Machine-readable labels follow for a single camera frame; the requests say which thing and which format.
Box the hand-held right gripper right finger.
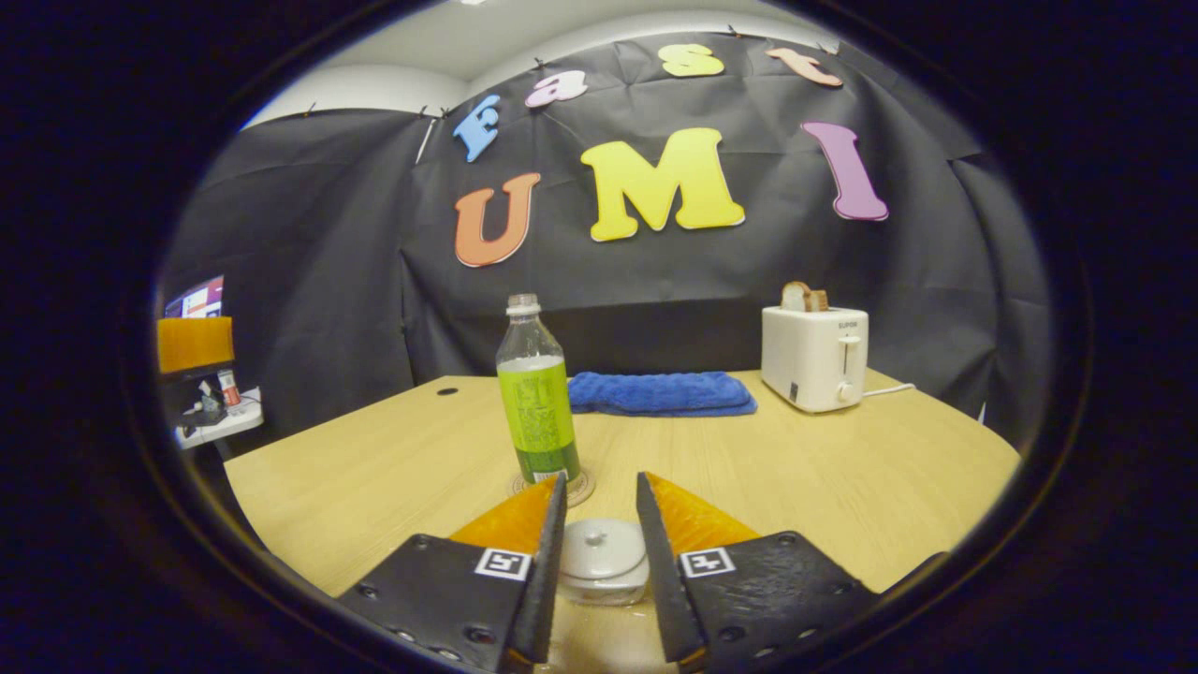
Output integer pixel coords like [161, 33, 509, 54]
[636, 471, 882, 667]

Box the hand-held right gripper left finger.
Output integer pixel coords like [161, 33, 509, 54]
[337, 472, 570, 674]

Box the round wooden coaster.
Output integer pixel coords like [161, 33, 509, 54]
[510, 468, 596, 509]

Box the green label water bottle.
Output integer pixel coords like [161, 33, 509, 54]
[496, 294, 581, 485]

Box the computer monitor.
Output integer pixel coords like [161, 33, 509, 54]
[165, 275, 226, 319]

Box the white side shelf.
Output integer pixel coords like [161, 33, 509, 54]
[175, 387, 265, 450]

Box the blue folded towel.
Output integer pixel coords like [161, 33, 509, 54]
[568, 372, 758, 418]

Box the white toaster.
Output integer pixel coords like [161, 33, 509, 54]
[761, 305, 869, 414]

